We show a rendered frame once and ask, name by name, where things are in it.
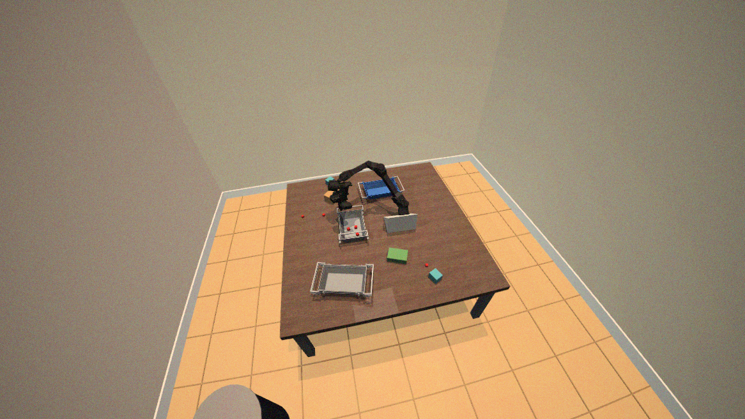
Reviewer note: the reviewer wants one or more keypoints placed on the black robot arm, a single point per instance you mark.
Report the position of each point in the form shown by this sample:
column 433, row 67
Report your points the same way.
column 381, row 171

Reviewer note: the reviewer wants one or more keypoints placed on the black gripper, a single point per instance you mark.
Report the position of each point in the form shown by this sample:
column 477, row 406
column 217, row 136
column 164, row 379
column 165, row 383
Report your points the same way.
column 343, row 204

